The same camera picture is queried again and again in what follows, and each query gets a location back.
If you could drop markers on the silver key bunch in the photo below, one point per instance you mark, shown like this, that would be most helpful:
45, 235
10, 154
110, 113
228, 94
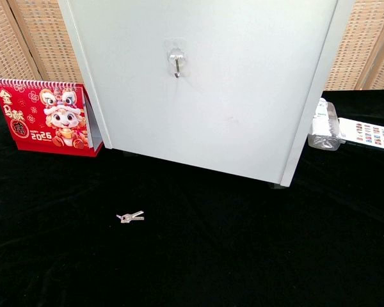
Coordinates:
130, 217

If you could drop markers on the white metal cabinet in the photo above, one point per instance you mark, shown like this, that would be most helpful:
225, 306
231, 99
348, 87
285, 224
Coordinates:
198, 96

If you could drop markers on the black velvet table cloth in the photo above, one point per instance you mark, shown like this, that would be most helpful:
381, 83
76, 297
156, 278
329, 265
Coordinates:
192, 243

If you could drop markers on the clear plastic wrapped package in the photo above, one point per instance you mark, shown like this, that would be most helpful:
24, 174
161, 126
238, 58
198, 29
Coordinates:
324, 129

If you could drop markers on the red 2026 desk calendar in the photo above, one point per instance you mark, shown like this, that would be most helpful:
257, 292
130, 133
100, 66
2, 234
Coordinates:
44, 118

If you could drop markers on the white printed card sheet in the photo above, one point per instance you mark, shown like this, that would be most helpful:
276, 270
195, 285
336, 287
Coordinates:
371, 132

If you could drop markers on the woven bamboo folding screen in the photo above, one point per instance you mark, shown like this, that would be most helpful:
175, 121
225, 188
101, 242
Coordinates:
35, 38

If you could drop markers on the clear adhesive wall hook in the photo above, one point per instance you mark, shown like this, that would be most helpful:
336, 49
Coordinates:
177, 62

